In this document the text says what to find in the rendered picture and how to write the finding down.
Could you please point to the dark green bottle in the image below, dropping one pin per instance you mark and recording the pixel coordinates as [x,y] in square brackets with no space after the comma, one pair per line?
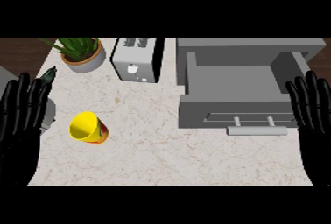
[48,75]

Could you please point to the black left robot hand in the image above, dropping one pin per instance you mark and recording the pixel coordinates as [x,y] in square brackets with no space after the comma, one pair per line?
[19,137]

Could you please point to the silver toaster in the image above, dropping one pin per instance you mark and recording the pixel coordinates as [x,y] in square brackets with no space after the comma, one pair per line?
[136,59]

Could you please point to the grey drawer cabinet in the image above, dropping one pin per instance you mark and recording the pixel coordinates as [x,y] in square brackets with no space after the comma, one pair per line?
[254,52]

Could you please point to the grey open drawer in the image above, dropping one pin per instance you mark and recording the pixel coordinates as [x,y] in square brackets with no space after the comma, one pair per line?
[237,99]

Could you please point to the yellow cup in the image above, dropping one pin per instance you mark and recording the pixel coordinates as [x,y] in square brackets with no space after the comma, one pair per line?
[87,127]

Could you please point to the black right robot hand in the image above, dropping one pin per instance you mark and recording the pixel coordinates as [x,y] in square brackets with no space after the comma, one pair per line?
[314,131]

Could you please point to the potted green plant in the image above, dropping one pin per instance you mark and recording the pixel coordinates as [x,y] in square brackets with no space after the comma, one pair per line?
[80,53]

